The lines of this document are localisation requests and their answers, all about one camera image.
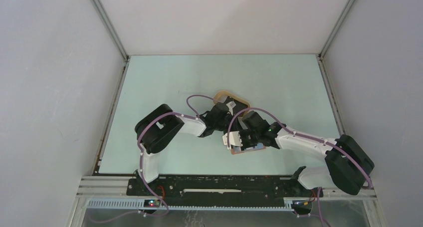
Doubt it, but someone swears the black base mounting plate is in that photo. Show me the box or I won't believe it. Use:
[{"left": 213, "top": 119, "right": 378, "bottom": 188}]
[{"left": 126, "top": 175, "right": 318, "bottom": 208}]

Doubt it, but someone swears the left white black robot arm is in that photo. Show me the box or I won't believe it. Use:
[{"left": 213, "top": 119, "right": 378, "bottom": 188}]
[{"left": 134, "top": 102, "right": 233, "bottom": 195}]

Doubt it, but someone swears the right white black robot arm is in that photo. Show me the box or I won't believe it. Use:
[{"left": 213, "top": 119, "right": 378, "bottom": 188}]
[{"left": 226, "top": 108, "right": 375, "bottom": 196}]

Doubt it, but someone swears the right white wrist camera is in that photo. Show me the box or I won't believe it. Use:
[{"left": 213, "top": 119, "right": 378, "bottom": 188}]
[{"left": 222, "top": 131, "right": 242, "bottom": 150}]

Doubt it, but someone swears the brown leather card holder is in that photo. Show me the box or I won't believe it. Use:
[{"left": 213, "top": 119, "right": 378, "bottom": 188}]
[{"left": 230, "top": 143, "right": 266, "bottom": 155}]

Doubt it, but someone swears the beige oval card tray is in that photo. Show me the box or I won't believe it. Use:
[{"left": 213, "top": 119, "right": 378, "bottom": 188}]
[{"left": 213, "top": 90, "right": 251, "bottom": 107}]

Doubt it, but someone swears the aluminium frame rail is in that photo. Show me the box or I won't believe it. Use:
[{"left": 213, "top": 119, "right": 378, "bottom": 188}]
[{"left": 77, "top": 175, "right": 376, "bottom": 213}]

